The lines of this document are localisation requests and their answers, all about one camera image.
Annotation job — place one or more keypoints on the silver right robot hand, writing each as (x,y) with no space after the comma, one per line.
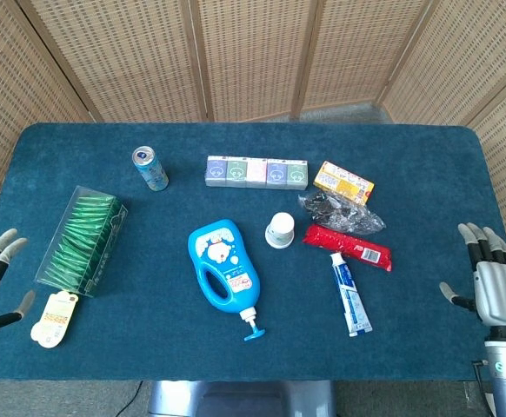
(501,295)

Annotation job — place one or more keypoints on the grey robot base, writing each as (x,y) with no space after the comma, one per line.
(235,401)

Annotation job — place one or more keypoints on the white yellow card pack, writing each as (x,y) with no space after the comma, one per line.
(53,321)

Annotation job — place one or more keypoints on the teal carpet table cover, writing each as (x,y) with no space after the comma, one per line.
(409,339)

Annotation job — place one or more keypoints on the green tea bag box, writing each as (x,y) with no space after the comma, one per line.
(83,234)

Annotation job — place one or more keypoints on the white blue toothpaste tube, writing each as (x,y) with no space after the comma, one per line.
(350,295)

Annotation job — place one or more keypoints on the red snack packet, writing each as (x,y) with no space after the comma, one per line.
(348,245)

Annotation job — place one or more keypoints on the clear bag black contents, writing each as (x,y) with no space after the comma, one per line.
(340,213)

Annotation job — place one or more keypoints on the yellow cardboard box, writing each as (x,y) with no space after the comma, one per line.
(342,182)

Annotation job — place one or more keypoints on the light blue drink can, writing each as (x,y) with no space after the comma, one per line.
(153,174)

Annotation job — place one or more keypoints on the blue pump detergent bottle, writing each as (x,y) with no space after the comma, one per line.
(222,269)

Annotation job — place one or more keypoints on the pastel tissue packet multipack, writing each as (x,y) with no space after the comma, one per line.
(257,174)

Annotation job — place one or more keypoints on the wicker folding screen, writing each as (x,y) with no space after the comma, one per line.
(253,56)

